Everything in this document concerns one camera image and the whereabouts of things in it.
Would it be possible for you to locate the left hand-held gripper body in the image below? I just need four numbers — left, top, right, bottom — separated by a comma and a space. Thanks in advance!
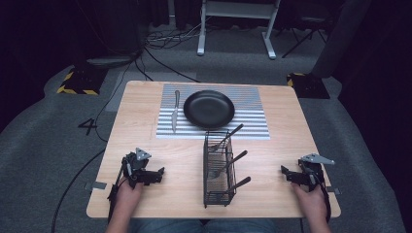
120, 148, 153, 189

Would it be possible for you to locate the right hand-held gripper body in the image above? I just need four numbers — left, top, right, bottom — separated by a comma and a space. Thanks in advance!
296, 152, 336, 193

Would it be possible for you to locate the person's right hand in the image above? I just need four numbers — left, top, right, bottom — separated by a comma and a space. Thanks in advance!
291, 183, 329, 224

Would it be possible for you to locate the person's left hand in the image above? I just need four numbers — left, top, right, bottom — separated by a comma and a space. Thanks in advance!
114, 180, 146, 210

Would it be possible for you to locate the grey tape strip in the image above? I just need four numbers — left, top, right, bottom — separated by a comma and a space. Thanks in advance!
325, 185, 343, 196
84, 181, 108, 191

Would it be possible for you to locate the silver table knife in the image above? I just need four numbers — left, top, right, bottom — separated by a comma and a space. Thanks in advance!
170, 89, 182, 134

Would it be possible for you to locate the striped grey placemat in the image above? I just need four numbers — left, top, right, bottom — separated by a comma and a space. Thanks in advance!
155, 83, 271, 141

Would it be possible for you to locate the black round plate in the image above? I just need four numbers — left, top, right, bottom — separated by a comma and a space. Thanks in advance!
183, 89, 236, 130

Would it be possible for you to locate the dark stand base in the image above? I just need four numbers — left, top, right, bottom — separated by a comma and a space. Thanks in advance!
85, 48, 144, 69

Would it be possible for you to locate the black tripod stand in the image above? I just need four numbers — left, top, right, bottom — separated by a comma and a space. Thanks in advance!
281, 16, 328, 60

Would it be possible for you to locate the right hand-held gripper cable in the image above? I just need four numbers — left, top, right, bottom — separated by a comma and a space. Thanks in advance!
318, 164, 332, 225

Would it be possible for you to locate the hand-held gripper cable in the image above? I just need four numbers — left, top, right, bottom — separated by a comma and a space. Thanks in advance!
318, 164, 332, 225
107, 161, 128, 225

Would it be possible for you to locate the left hand-held gripper cable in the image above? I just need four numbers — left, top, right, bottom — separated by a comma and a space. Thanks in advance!
107, 161, 128, 225

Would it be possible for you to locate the black-handled fork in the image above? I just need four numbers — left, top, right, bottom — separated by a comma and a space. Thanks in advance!
208, 123, 245, 153
207, 150, 249, 181
226, 176, 253, 192

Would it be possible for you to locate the black wire cutlery rack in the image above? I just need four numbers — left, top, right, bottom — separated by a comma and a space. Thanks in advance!
202, 129, 238, 209

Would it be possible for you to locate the black floor cable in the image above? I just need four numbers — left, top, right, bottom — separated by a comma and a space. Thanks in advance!
51, 54, 145, 233

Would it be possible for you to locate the yellow-black striped base plate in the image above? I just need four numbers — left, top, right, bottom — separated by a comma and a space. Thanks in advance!
56, 65, 109, 97
286, 72, 331, 100

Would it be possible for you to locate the bundle of floor cables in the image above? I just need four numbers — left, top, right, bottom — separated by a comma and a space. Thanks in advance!
143, 16, 212, 50

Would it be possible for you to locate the grey slanted post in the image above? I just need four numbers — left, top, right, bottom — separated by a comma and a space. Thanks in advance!
310, 0, 373, 80

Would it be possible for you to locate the white metal desk frame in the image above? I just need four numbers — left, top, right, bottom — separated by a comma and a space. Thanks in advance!
196, 0, 283, 60

